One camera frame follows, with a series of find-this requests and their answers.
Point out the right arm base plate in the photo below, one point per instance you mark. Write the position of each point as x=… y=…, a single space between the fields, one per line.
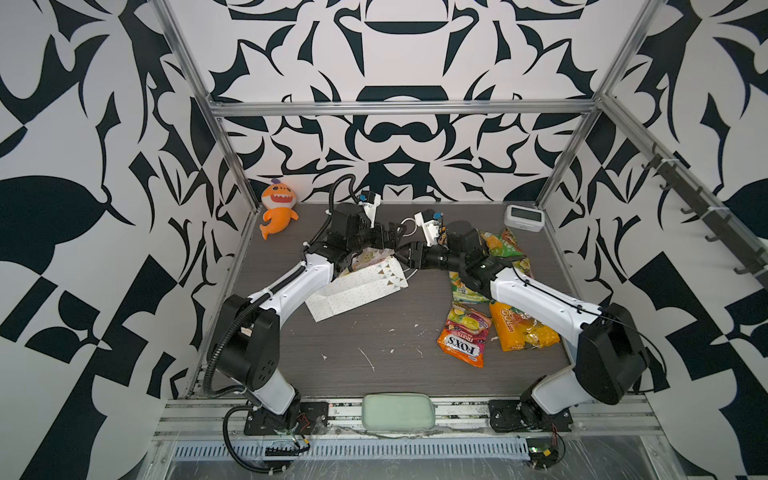
x=510 y=416

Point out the green pouch case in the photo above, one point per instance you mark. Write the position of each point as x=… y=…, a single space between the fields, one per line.
x=397 y=412

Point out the patterned paper gift bag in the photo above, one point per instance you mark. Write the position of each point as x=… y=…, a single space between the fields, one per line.
x=336 y=279

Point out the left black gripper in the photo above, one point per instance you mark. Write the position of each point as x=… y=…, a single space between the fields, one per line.
x=393 y=240

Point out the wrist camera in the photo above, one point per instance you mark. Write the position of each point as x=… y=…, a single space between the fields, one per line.
x=370 y=201
x=431 y=223

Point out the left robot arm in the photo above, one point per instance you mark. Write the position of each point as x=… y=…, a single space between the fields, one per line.
x=244 y=350

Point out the white digital clock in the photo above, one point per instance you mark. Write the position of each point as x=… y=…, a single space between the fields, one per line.
x=524 y=218

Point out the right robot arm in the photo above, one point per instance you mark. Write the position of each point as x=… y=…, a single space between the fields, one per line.
x=611 y=353

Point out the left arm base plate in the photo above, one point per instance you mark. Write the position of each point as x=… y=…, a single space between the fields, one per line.
x=301 y=417

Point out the small green orange snack packet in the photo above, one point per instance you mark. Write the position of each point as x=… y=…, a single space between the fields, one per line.
x=503 y=245

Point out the orange pink Fox's candy packet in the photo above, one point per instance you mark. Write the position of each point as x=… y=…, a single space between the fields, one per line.
x=523 y=265

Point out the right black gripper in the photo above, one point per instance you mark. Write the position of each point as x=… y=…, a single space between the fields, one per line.
x=420 y=254

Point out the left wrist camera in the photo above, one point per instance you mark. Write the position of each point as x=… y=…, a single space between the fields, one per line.
x=370 y=201

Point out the orange shark plush toy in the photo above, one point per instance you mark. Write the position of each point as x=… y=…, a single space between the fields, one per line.
x=279 y=201

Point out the white cable duct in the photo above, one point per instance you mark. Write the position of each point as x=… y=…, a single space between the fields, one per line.
x=327 y=449

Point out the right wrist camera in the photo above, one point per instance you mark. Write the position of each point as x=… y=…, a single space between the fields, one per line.
x=431 y=223

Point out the green Fox's candy packet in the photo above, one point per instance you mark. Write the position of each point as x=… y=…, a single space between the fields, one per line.
x=462 y=294

